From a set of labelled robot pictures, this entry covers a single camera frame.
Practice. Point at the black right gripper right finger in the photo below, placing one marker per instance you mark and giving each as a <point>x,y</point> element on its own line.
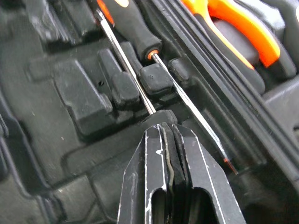
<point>210,191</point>

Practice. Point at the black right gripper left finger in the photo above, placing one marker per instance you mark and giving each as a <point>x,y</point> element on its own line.
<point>140,186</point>

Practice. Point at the black plastic tool case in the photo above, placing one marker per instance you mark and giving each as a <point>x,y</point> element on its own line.
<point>70,93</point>

